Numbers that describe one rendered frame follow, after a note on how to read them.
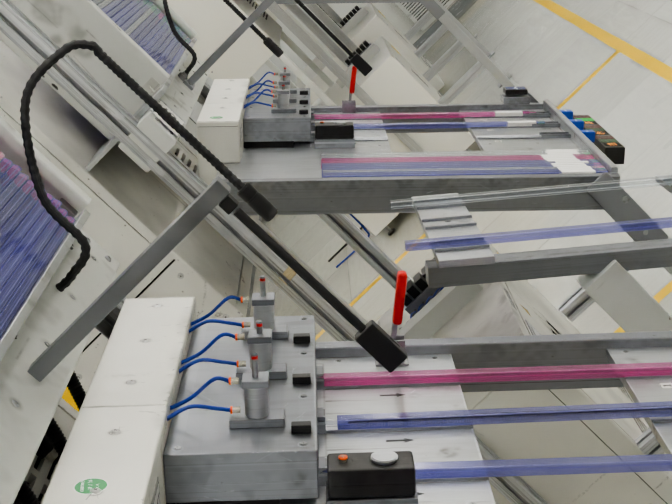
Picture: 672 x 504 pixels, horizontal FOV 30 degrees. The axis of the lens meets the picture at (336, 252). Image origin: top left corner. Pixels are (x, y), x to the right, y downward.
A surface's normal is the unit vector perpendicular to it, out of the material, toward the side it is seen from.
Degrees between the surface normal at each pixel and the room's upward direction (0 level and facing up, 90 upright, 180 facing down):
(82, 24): 90
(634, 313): 90
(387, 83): 90
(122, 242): 90
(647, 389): 43
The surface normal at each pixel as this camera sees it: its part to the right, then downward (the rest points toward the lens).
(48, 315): 0.71, -0.68
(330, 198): 0.03, 0.29
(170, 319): -0.03, -0.96
